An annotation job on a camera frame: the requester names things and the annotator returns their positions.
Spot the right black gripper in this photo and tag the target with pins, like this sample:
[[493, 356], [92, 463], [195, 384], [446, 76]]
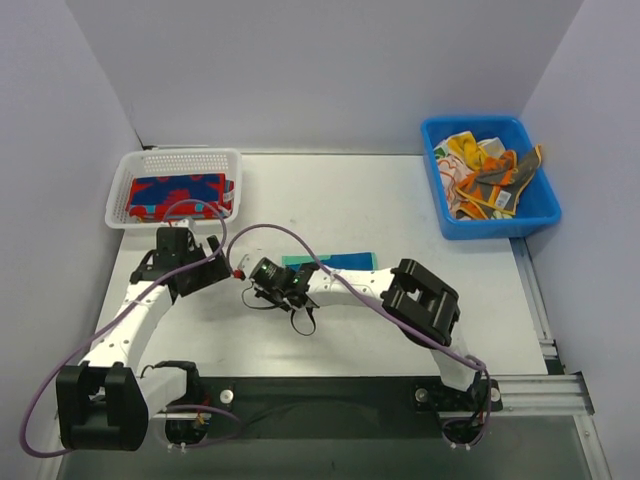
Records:
[[255, 270]]

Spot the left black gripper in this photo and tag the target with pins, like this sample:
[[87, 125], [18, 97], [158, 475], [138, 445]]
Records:
[[215, 265]]

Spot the red blue tiger towel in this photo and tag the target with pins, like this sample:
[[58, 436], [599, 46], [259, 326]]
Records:
[[151, 197]]

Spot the green teal towel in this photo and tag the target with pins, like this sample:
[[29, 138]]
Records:
[[348, 261]]

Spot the grey orange-edged towel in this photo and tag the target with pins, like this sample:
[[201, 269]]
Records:
[[494, 191]]

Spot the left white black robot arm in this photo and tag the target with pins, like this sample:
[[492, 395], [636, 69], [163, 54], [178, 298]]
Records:
[[106, 401]]

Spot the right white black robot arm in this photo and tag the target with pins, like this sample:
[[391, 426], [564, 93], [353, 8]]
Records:
[[419, 303]]

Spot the white perforated plastic basket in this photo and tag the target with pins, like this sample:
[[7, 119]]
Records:
[[171, 162]]

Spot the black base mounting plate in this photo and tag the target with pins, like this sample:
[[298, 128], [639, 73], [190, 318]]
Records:
[[334, 408]]

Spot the white patterned towel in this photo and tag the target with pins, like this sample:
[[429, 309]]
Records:
[[452, 171]]

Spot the blue plastic bin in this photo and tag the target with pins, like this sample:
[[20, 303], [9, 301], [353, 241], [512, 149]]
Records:
[[538, 206]]

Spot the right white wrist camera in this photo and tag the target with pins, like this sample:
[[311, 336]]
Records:
[[240, 271]]

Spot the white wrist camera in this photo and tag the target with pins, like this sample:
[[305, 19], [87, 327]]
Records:
[[183, 223], [240, 271]]

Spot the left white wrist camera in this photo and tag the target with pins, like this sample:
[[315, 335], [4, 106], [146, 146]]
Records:
[[183, 223]]

